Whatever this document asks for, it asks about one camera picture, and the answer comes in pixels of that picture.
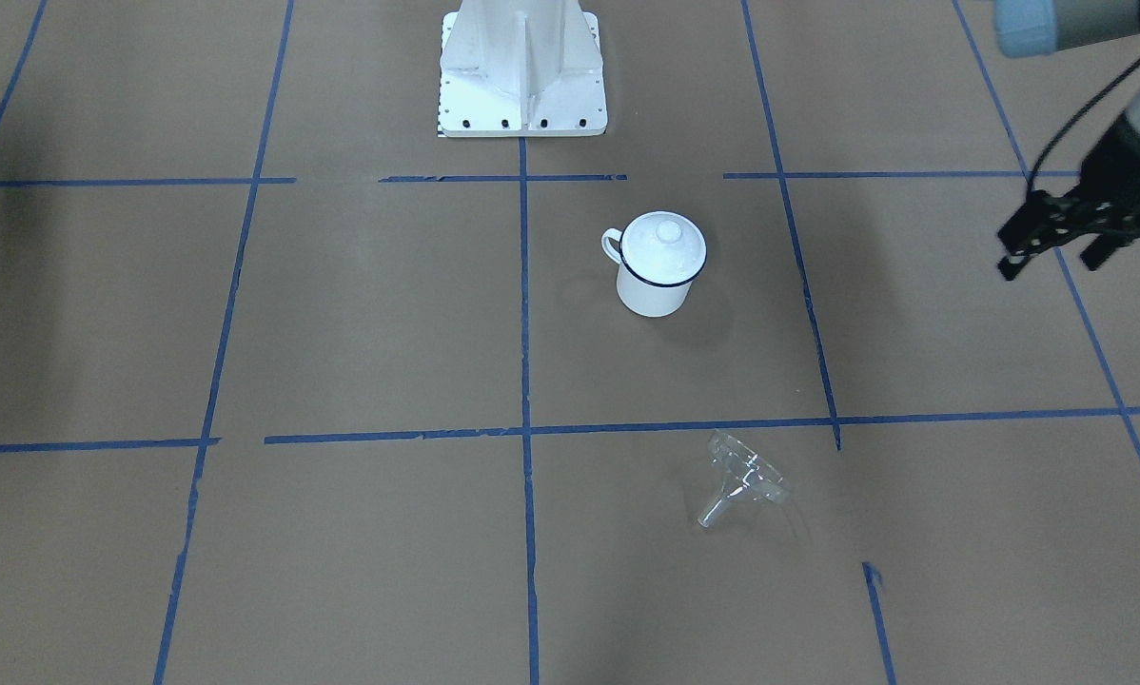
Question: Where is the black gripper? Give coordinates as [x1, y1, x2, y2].
[998, 114, 1140, 282]

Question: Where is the clear glass funnel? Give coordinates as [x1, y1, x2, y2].
[698, 430, 793, 529]

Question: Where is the white mug lid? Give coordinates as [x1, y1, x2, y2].
[619, 211, 708, 287]

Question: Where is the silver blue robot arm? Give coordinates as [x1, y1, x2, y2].
[993, 1, 1140, 282]

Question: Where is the white enamel mug blue rim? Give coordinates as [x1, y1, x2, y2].
[600, 228, 703, 318]

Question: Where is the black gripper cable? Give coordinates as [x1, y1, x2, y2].
[1025, 28, 1140, 196]

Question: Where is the white pedestal column base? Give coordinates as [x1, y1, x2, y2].
[437, 1, 609, 138]

